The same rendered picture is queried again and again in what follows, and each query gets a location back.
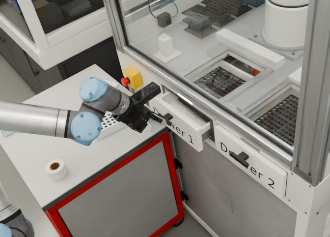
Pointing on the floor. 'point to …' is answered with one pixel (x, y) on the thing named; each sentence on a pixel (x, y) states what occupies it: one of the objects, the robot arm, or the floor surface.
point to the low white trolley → (99, 173)
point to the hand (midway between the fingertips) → (161, 118)
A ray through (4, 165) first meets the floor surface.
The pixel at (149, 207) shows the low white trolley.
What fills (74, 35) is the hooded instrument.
